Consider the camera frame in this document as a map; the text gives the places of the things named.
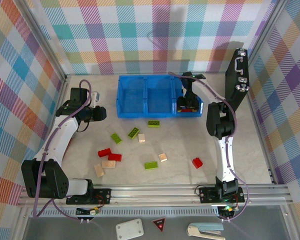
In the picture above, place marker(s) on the green lego brick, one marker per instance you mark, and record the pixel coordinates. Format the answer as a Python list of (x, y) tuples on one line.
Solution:
[(116, 138), (133, 133), (151, 165), (153, 123)]

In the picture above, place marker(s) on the small cream lego brick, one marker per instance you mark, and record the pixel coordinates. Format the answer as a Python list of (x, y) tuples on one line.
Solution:
[(141, 138), (162, 157)]

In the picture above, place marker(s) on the long cream lego brick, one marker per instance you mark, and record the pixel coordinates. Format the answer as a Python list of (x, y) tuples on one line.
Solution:
[(108, 164), (99, 170)]

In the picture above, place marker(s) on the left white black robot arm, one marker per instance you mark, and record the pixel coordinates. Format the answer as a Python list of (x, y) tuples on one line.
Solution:
[(60, 140)]

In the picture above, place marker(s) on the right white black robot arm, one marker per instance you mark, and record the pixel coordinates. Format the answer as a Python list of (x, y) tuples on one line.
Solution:
[(225, 155)]

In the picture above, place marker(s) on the blue three-compartment bin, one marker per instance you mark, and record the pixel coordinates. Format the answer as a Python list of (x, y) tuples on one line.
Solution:
[(135, 97)]

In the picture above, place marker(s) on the black briefcase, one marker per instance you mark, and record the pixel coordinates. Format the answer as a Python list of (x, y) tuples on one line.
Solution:
[(236, 75)]

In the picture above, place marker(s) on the small controller board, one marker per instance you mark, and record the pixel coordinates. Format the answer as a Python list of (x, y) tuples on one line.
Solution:
[(227, 209), (93, 211)]

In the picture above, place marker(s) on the slotted metal strip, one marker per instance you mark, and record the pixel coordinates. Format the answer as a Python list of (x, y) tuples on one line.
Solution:
[(152, 212)]

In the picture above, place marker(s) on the red black triangle sign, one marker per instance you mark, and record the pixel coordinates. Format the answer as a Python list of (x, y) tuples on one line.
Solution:
[(159, 223)]

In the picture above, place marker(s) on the white rectangular plate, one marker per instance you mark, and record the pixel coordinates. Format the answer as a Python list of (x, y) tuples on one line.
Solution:
[(129, 228)]

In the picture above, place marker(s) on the light blue stapler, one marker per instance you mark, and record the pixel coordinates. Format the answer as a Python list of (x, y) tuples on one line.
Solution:
[(205, 228)]

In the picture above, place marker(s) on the aluminium frame post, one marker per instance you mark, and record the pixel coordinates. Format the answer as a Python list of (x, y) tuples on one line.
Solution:
[(45, 37), (268, 30)]

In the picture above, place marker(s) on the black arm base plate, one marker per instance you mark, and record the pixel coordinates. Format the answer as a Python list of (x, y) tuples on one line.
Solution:
[(105, 196), (206, 195)]

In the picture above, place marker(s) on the aluminium mounting rail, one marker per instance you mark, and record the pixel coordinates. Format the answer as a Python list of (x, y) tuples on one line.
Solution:
[(152, 197)]

